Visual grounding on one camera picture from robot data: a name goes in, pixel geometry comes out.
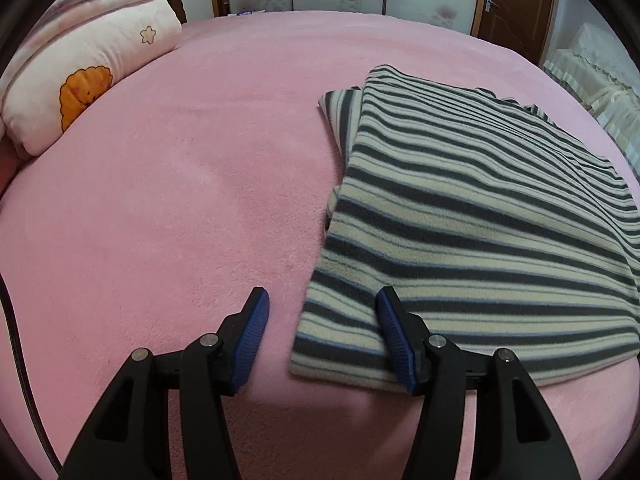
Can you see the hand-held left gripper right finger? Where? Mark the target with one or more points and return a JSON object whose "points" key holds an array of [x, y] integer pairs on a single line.
{"points": [[395, 340]]}

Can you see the brown wooden door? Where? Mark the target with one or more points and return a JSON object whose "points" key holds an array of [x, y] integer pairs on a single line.
{"points": [[520, 10]]}

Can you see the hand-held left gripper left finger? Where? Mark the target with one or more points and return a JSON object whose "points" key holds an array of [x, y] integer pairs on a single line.
{"points": [[250, 330]]}

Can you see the dark wooden headboard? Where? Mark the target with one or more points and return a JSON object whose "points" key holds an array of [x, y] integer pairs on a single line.
{"points": [[176, 5]]}

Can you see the pink fleece bed blanket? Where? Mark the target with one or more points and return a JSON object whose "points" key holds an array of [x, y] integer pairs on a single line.
{"points": [[175, 185]]}

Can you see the striped long-sleeve shirt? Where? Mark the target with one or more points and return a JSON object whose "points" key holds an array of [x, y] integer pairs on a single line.
{"points": [[475, 220]]}

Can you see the small blue white box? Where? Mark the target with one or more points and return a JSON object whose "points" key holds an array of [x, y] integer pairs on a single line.
{"points": [[250, 12]]}

